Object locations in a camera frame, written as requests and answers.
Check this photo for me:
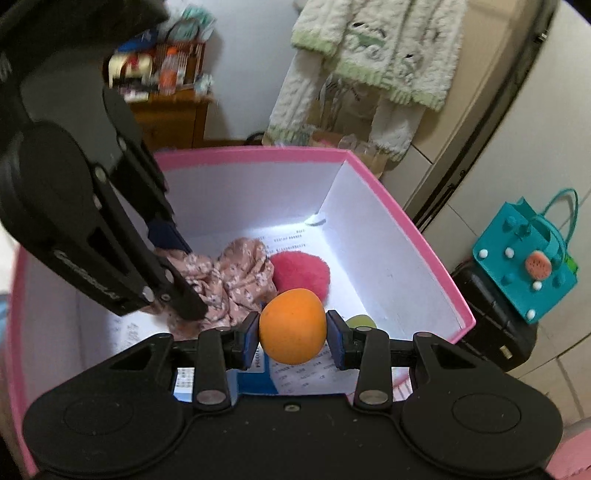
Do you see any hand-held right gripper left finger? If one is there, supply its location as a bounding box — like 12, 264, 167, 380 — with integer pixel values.
108, 312, 262, 412

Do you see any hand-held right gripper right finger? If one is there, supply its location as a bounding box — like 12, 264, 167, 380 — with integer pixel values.
325, 310, 504, 414

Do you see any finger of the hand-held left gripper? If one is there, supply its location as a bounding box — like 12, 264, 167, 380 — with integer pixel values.
104, 88, 193, 254
28, 164, 208, 321

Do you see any blue packet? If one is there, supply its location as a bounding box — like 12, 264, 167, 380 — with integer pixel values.
173, 351, 280, 402

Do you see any orange soft ball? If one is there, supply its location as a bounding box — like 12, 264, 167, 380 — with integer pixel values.
259, 288, 328, 365

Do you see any pink floral cloth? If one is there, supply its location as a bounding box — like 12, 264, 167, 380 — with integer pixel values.
152, 237, 278, 333

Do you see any pink cardboard box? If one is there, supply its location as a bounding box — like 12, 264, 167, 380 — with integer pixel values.
9, 147, 476, 478

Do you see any pink plush ball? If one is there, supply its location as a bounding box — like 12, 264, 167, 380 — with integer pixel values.
269, 251, 331, 310

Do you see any wooden cabinet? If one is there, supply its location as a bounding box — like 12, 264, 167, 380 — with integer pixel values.
127, 88, 213, 151

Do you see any black suitcase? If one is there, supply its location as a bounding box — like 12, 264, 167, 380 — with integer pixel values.
450, 261, 539, 372

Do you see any orange drink bottle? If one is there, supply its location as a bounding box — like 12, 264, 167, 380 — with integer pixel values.
159, 46, 179, 94

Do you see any teal handbag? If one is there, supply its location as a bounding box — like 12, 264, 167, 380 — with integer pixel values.
472, 188, 580, 324

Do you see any white green fluffy robe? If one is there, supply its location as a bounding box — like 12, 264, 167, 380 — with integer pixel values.
267, 0, 467, 162

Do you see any white wardrobe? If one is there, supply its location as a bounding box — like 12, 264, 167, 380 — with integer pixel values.
406, 0, 591, 416

